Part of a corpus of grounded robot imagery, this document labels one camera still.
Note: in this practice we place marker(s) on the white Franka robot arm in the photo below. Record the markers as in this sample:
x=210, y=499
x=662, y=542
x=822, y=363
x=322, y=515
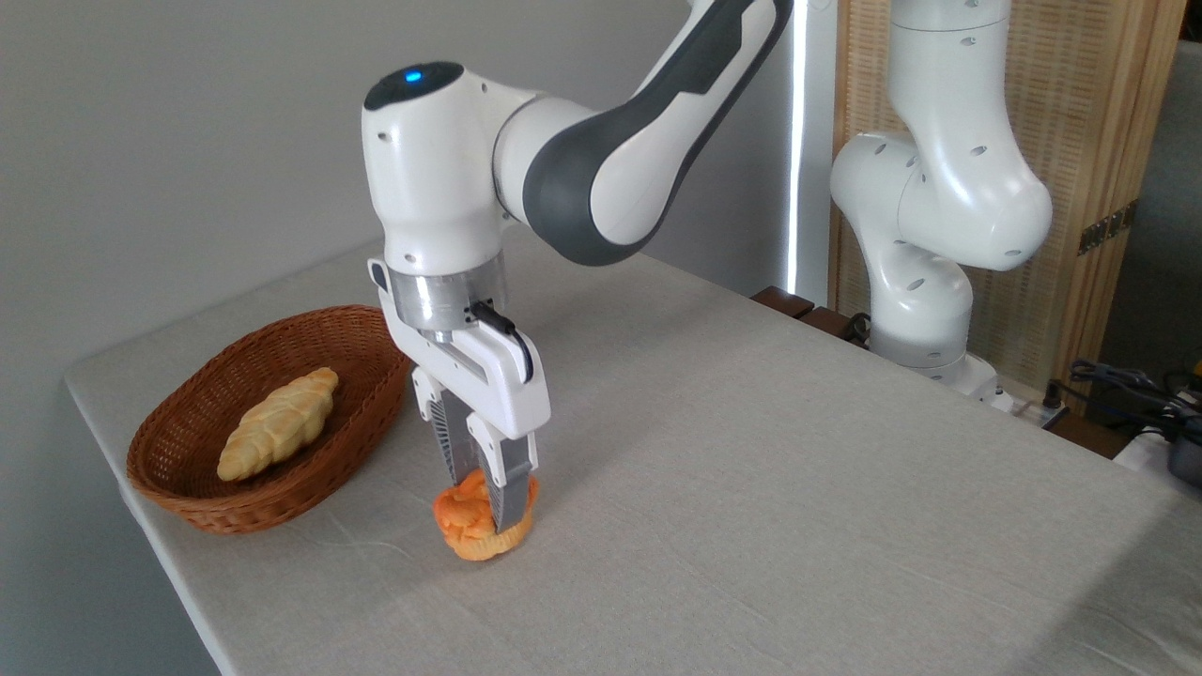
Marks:
x=601, y=160

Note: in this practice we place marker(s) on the dark grey box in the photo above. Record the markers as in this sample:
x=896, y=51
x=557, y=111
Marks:
x=1187, y=460

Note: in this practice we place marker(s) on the light grey tablecloth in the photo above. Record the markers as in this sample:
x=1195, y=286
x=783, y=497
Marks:
x=770, y=507

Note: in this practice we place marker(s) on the dark metal screen hinge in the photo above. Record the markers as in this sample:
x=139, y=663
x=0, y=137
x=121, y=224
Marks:
x=1108, y=228

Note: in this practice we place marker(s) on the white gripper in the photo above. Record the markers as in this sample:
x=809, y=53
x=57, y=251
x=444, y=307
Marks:
x=493, y=385

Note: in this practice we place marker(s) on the orange muffin bread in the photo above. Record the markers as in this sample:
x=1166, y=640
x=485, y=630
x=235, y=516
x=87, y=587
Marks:
x=465, y=521

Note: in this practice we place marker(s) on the brown wicker basket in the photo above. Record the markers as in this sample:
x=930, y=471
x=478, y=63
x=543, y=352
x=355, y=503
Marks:
x=357, y=404

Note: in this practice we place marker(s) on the pale braided bread loaf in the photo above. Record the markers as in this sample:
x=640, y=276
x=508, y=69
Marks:
x=277, y=424

